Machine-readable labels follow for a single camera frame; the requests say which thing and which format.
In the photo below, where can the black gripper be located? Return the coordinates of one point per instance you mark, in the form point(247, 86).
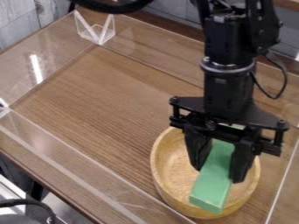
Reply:
point(224, 114)

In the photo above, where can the green rectangular block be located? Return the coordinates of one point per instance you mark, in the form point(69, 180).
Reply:
point(212, 183)

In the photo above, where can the light wooden bowl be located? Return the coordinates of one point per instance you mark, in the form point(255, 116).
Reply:
point(173, 177)

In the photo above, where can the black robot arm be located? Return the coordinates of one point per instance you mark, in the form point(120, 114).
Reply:
point(240, 32)

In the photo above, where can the clear acrylic enclosure wall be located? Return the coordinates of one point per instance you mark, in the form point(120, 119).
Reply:
point(85, 106)

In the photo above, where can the black metal bracket with bolt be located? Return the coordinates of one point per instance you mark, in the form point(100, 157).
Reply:
point(41, 213)

